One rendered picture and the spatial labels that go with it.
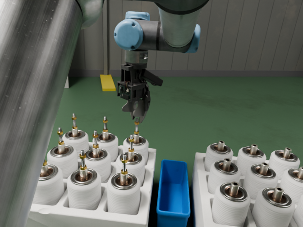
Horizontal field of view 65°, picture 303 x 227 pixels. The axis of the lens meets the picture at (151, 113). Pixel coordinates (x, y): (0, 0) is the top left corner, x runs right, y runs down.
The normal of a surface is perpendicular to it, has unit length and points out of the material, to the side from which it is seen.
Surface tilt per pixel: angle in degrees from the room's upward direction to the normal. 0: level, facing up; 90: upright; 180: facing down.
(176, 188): 0
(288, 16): 90
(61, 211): 0
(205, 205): 0
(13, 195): 78
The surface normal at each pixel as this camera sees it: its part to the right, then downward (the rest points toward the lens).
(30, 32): 0.59, -0.21
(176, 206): 0.06, -0.92
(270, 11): 0.24, 0.39
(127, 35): -0.12, 0.38
